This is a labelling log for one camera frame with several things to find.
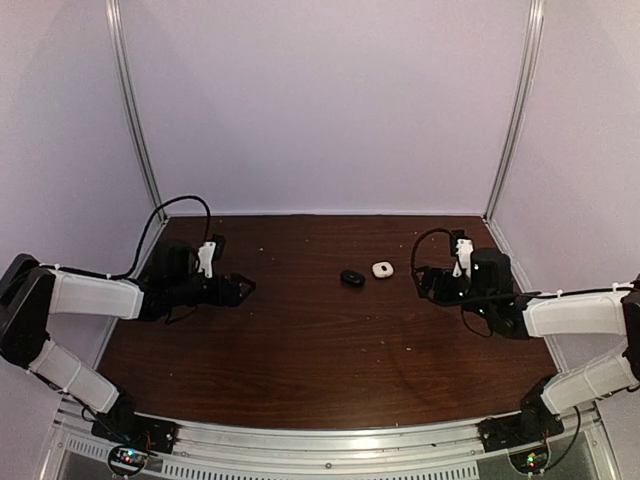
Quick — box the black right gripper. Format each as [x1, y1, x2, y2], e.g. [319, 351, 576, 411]
[413, 266, 494, 320]

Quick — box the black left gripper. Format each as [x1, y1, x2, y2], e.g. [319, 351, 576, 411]
[168, 272, 256, 307]

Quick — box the white earbud charging case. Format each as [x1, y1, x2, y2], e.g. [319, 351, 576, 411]
[371, 261, 394, 279]

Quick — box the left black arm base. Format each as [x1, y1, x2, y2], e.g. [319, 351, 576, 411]
[91, 386, 178, 454]

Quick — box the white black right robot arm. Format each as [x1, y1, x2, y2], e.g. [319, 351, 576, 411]
[410, 247, 639, 442]

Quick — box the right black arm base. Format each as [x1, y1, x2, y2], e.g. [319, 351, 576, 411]
[477, 376, 564, 452]

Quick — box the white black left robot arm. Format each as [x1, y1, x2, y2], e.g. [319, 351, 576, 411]
[1, 236, 256, 444]

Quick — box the right circuit board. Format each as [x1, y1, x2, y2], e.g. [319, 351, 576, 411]
[509, 446, 550, 476]

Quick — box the circuit board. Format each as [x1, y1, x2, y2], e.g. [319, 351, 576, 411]
[509, 446, 550, 476]
[107, 445, 149, 476]

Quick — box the left circuit board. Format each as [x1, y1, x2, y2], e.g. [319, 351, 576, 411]
[107, 445, 149, 476]

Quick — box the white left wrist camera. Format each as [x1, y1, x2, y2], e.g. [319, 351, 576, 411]
[198, 235, 226, 278]

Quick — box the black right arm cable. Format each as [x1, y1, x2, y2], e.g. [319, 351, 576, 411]
[409, 228, 521, 339]

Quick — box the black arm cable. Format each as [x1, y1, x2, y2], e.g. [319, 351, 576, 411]
[39, 196, 212, 281]
[409, 228, 521, 339]

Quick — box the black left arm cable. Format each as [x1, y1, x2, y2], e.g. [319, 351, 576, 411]
[39, 196, 212, 281]

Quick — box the aluminium front rail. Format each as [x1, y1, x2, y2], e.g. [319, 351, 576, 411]
[35, 400, 620, 479]

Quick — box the right aluminium frame post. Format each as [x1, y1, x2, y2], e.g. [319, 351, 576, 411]
[483, 0, 546, 224]

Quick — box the aluminium frame post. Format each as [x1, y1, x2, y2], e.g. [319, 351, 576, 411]
[483, 0, 546, 224]
[105, 0, 168, 223]

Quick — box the left aluminium frame post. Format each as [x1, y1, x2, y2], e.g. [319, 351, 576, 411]
[105, 0, 168, 223]

